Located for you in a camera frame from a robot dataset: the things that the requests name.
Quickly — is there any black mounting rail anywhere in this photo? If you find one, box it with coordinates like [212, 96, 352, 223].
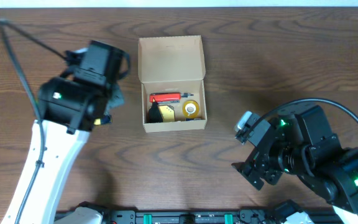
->
[54, 200, 335, 224]

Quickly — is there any red stapler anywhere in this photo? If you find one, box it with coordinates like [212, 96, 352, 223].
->
[149, 93, 181, 103]

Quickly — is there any yellow sticky note pad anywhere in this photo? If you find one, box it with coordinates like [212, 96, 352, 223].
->
[158, 105, 175, 123]

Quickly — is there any yellow highlighter dark cap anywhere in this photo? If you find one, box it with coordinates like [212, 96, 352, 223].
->
[94, 114, 111, 126]

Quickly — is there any yellow tape roll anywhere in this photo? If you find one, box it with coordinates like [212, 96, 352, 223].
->
[182, 100, 200, 119]

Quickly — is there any cardboard box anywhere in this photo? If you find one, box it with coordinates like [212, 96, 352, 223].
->
[138, 35, 208, 133]

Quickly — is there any white blue eraser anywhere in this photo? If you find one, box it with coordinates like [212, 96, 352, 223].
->
[185, 118, 202, 121]

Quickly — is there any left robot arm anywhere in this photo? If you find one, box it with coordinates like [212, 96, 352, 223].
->
[2, 40, 131, 223]

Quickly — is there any black ballpoint pen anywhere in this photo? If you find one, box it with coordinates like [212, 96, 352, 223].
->
[151, 92, 193, 98]

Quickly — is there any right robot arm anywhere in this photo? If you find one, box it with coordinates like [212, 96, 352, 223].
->
[232, 102, 358, 223]

